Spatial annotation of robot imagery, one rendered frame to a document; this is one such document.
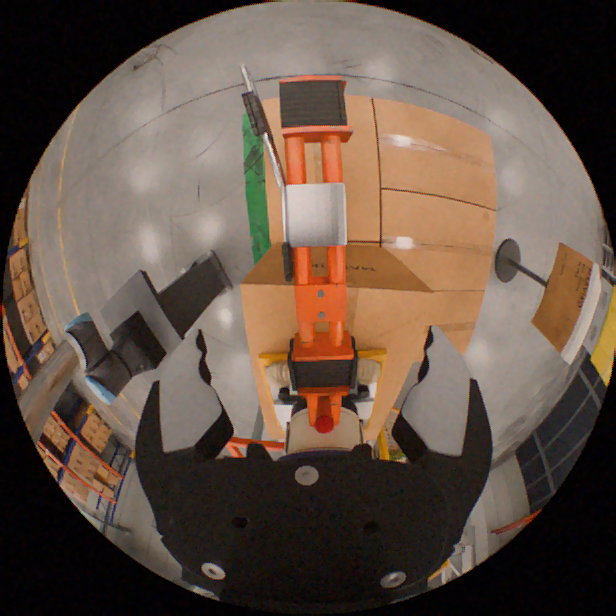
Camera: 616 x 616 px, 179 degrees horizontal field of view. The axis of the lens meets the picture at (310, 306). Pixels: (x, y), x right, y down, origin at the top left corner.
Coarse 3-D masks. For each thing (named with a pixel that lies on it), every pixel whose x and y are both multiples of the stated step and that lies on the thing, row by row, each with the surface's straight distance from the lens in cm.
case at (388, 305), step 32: (320, 256) 61; (352, 256) 64; (384, 256) 70; (256, 288) 43; (288, 288) 42; (352, 288) 42; (384, 288) 44; (416, 288) 48; (256, 320) 47; (288, 320) 45; (352, 320) 45; (384, 320) 47; (416, 320) 50; (256, 352) 52; (256, 384) 60; (384, 384) 61; (384, 416) 74
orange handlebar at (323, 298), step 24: (288, 144) 25; (336, 144) 25; (288, 168) 25; (336, 168) 25; (336, 264) 25; (312, 288) 26; (336, 288) 26; (312, 312) 27; (336, 312) 27; (312, 336) 30; (336, 336) 30; (312, 408) 41; (336, 408) 41; (240, 456) 71
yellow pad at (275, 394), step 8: (264, 360) 50; (272, 360) 49; (280, 360) 49; (264, 368) 52; (264, 376) 53; (288, 384) 53; (272, 392) 57; (280, 392) 53; (288, 392) 54; (296, 392) 55; (272, 400) 60; (280, 400) 59; (288, 400) 58; (296, 400) 58; (272, 408) 63; (280, 424) 70; (288, 424) 64; (280, 432) 75
